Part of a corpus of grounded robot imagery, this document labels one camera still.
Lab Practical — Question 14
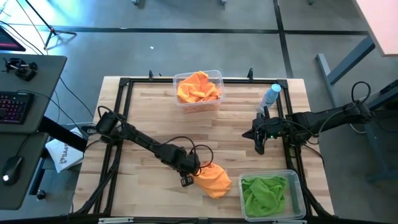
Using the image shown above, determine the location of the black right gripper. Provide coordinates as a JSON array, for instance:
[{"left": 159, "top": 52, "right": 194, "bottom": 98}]
[{"left": 242, "top": 106, "right": 289, "bottom": 156}]

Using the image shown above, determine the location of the orange towel with white tag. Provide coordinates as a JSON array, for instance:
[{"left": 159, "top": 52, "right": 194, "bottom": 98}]
[{"left": 192, "top": 161, "right": 233, "bottom": 200}]

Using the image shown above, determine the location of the clear bottle with blue cap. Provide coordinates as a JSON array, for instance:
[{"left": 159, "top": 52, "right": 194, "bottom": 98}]
[{"left": 257, "top": 83, "right": 282, "bottom": 114}]

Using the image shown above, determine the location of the clear plastic basket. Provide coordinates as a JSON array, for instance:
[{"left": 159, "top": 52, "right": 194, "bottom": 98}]
[
  {"left": 172, "top": 70, "right": 225, "bottom": 114},
  {"left": 238, "top": 169, "right": 307, "bottom": 222}
]

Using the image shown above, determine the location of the grey metal table leg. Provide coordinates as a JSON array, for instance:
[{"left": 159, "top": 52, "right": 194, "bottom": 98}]
[{"left": 315, "top": 35, "right": 376, "bottom": 108}]

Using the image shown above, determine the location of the white paper box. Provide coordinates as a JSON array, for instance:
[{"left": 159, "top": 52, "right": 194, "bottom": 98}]
[{"left": 45, "top": 126, "right": 85, "bottom": 174}]

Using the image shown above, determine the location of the black desk support bar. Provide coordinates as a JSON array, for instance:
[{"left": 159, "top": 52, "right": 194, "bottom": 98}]
[{"left": 39, "top": 116, "right": 88, "bottom": 153}]

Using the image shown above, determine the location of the grey computer desk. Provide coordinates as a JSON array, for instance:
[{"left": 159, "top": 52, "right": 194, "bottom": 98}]
[{"left": 0, "top": 52, "right": 68, "bottom": 212}]

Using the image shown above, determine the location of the pink-topped table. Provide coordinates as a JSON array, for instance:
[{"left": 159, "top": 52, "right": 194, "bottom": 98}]
[{"left": 353, "top": 0, "right": 398, "bottom": 57}]

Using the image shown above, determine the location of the black computer mouse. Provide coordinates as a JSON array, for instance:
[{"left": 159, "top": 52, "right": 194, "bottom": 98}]
[{"left": 1, "top": 155, "right": 23, "bottom": 187}]

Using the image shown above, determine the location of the black backlit keyboard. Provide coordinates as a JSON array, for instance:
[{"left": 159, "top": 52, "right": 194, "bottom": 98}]
[{"left": 0, "top": 91, "right": 35, "bottom": 125}]

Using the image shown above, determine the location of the black tripod stand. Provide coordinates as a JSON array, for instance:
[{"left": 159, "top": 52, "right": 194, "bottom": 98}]
[{"left": 24, "top": 0, "right": 78, "bottom": 50}]

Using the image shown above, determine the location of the dark computer monitor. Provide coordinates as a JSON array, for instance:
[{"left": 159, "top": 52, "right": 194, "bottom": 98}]
[{"left": 0, "top": 26, "right": 27, "bottom": 52}]

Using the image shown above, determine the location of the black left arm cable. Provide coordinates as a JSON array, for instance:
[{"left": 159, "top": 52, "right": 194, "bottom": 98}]
[{"left": 155, "top": 136, "right": 215, "bottom": 177}]

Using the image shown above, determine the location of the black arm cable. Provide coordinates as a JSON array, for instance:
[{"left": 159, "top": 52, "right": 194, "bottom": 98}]
[
  {"left": 350, "top": 81, "right": 372, "bottom": 105},
  {"left": 155, "top": 136, "right": 215, "bottom": 177}
]

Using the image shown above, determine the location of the silver metal bracket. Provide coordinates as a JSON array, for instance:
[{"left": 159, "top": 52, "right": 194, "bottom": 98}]
[
  {"left": 98, "top": 217, "right": 135, "bottom": 224},
  {"left": 272, "top": 218, "right": 308, "bottom": 224}
]

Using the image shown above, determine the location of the black aluminium table frame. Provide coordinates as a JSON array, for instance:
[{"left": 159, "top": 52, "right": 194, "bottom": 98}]
[{"left": 92, "top": 77, "right": 304, "bottom": 218}]

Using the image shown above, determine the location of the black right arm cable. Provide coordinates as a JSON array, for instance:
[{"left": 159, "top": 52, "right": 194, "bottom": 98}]
[{"left": 350, "top": 81, "right": 372, "bottom": 105}]

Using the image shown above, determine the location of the black floor cable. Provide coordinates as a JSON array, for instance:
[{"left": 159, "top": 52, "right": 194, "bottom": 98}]
[{"left": 58, "top": 77, "right": 96, "bottom": 118}]

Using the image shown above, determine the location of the black desk clamp mount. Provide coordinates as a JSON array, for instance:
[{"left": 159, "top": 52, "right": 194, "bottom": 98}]
[{"left": 2, "top": 57, "right": 39, "bottom": 83}]

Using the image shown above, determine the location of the yellow cable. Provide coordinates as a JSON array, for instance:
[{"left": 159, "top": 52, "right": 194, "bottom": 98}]
[{"left": 14, "top": 0, "right": 48, "bottom": 56}]

